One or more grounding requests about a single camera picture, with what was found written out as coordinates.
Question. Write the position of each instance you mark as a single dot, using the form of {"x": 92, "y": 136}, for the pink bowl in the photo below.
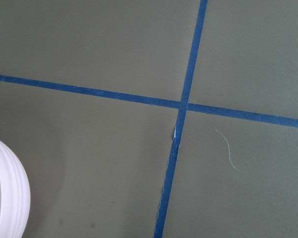
{"x": 14, "y": 194}

